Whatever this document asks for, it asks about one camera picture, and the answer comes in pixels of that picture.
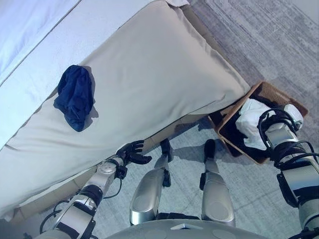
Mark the brown wicker basket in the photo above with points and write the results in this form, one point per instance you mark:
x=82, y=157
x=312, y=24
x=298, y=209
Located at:
x=270, y=90

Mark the white duvet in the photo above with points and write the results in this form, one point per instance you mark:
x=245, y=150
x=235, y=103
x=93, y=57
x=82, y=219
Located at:
x=37, y=49

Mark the dark blue garment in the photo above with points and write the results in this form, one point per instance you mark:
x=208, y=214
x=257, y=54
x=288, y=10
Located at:
x=74, y=97

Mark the black garment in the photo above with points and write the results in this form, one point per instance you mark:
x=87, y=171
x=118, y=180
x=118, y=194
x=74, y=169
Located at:
x=230, y=129

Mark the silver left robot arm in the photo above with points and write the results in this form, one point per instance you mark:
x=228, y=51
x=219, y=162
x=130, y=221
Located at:
x=74, y=214

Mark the bed with beige cover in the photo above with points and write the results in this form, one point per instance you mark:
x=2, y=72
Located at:
x=149, y=74

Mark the white garment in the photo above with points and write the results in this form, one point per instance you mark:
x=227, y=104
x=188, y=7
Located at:
x=249, y=122

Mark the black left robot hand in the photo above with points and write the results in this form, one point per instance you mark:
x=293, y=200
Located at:
x=133, y=153

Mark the silver left robot leg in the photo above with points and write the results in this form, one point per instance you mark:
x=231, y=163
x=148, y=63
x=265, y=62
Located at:
x=147, y=194

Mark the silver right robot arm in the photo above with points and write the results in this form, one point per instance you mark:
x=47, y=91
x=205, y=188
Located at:
x=281, y=134

